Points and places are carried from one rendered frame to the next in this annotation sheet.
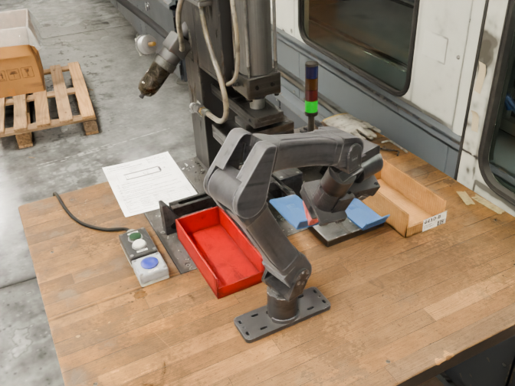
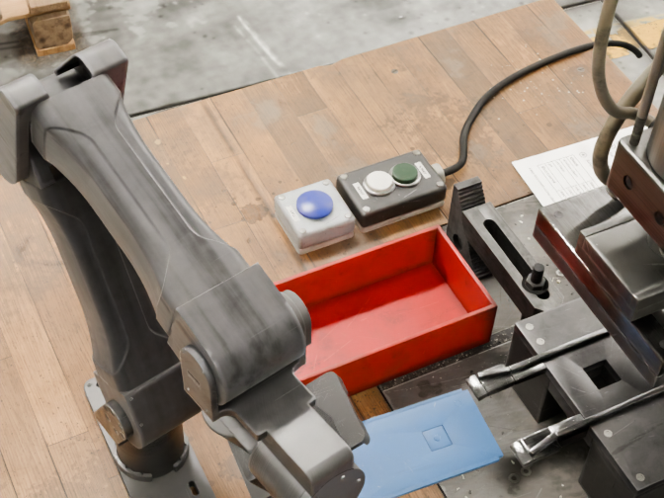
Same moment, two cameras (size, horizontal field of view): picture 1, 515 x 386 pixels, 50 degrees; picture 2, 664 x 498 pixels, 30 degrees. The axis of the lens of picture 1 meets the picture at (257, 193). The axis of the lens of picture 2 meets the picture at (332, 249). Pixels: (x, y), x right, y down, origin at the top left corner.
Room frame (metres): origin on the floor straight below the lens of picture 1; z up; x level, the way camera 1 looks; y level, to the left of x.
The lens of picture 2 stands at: (0.95, -0.66, 1.91)
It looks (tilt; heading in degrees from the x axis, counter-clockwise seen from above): 49 degrees down; 87
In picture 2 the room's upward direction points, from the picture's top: 3 degrees clockwise
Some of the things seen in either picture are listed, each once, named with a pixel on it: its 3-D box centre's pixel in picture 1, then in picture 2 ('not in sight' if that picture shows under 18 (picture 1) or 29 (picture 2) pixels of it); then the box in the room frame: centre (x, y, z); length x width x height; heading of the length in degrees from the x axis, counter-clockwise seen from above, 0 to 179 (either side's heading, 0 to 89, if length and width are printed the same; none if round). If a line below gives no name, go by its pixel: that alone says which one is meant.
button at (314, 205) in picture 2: (149, 264); (314, 207); (0.98, 0.26, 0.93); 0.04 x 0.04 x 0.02
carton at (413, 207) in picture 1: (394, 196); not in sight; (1.20, -0.36, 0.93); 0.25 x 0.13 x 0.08; 26
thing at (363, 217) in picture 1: (359, 208); not in sight; (1.15, -0.26, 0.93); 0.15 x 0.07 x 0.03; 27
